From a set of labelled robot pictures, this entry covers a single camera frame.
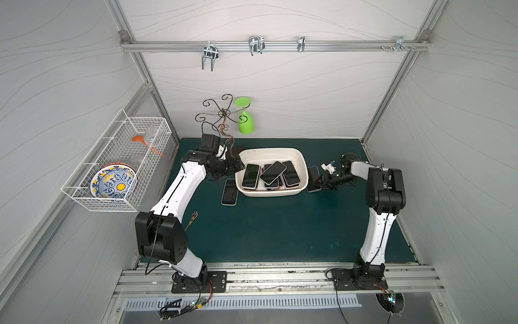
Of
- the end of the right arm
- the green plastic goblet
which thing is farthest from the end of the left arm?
the end of the right arm

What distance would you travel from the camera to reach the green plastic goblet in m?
0.87

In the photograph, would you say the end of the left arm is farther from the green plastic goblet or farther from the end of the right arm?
the end of the right arm
